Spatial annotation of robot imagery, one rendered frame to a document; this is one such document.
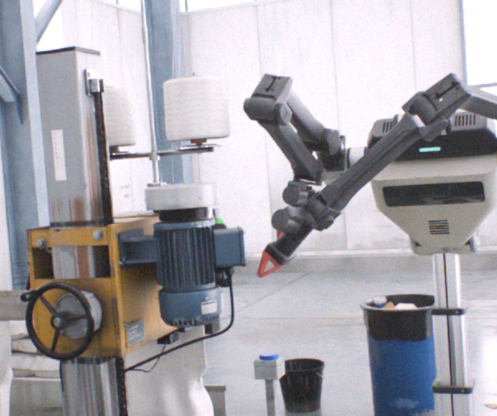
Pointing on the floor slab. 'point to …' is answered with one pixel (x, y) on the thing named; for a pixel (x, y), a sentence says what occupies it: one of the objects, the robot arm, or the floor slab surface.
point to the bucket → (302, 384)
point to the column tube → (77, 210)
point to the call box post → (271, 397)
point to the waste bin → (400, 354)
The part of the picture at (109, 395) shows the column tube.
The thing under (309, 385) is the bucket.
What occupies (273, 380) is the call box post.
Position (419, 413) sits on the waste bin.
